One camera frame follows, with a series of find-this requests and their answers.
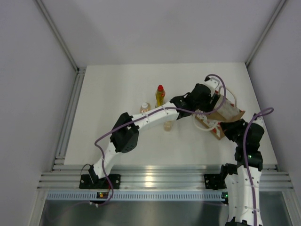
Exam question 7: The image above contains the burlap watermelon canvas bag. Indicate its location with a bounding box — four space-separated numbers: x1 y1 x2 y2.
192 88 245 140

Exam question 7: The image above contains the yellow bottle red cap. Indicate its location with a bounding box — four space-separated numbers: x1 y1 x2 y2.
155 85 166 107

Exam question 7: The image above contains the yellow bottle white cap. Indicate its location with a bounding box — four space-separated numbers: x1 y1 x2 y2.
163 121 173 132

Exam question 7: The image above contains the pale bottle white cap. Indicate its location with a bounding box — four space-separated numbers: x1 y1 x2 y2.
140 102 151 114

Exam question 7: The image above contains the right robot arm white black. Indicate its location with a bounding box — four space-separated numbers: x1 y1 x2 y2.
219 117 264 226

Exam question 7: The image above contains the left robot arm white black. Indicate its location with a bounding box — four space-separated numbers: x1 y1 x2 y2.
88 80 220 188

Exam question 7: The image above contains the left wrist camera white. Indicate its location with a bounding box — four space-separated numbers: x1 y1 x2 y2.
204 78 221 96

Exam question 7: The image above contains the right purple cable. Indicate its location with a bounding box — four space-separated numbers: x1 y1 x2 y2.
243 107 275 226

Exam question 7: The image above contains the purple cable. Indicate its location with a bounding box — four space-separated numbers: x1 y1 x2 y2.
89 74 227 208
243 107 275 226

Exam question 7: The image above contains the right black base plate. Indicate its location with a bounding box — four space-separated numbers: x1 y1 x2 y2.
204 174 226 190

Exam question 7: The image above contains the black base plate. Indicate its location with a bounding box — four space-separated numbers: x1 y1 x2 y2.
79 174 121 189
204 174 226 190

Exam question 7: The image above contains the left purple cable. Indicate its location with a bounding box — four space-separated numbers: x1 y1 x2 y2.
89 74 227 208

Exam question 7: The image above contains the right aluminium frame post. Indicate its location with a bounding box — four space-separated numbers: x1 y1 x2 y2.
245 0 289 68

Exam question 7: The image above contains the aluminium frame post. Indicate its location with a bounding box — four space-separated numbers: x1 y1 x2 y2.
245 0 289 68
34 0 79 72

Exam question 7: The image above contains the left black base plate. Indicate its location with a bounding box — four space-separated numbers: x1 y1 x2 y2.
79 174 121 189

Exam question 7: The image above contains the grey slotted cable duct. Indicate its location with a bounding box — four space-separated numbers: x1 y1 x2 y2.
47 191 228 202

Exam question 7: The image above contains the aluminium rail frame front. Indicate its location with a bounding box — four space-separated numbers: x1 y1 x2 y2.
38 165 293 191

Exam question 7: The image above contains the left aluminium frame post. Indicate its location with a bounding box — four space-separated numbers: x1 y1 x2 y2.
34 0 79 72

